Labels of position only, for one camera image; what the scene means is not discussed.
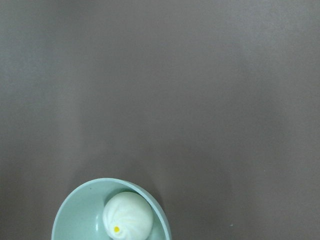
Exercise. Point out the white steamed bun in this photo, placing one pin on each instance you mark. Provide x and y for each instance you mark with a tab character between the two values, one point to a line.
128	216

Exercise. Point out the mint green bowl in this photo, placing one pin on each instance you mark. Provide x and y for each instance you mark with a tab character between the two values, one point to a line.
80	216

